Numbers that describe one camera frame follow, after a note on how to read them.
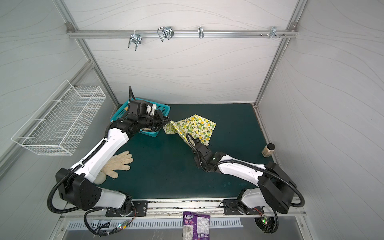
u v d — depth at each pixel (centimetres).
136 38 79
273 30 77
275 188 42
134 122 56
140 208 74
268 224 73
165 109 106
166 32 76
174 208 75
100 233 67
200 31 72
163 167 87
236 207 74
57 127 68
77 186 40
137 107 58
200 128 107
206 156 64
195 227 66
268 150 86
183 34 79
